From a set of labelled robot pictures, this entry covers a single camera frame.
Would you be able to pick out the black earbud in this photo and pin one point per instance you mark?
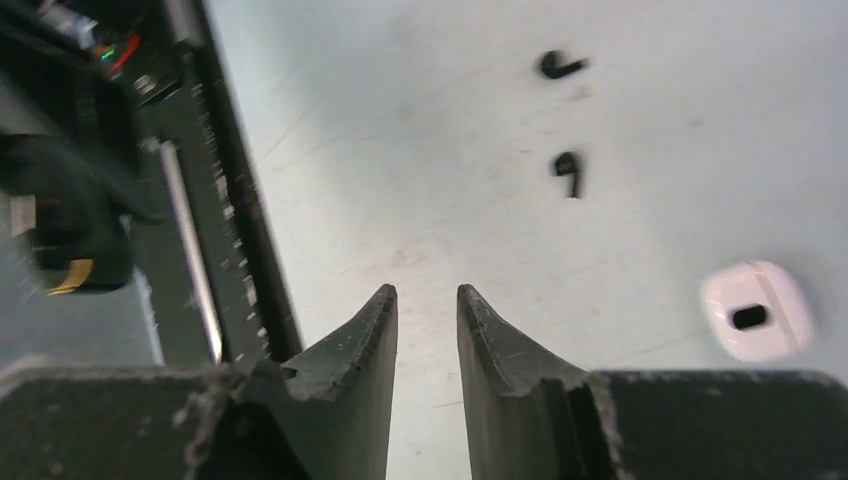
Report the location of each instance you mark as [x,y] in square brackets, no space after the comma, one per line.
[569,164]
[553,65]

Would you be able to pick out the black earbud charging case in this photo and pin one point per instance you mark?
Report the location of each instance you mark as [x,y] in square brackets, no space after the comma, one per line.
[72,204]

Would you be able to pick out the white earbud charging case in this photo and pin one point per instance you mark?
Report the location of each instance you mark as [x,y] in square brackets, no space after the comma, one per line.
[757,311]

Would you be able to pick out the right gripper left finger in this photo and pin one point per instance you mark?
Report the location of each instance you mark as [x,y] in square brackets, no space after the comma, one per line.
[323,414]

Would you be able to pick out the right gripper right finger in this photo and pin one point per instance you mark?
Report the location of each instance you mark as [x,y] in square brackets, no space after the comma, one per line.
[532,415]

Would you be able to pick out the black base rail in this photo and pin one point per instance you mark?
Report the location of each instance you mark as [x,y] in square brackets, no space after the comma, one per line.
[209,276]

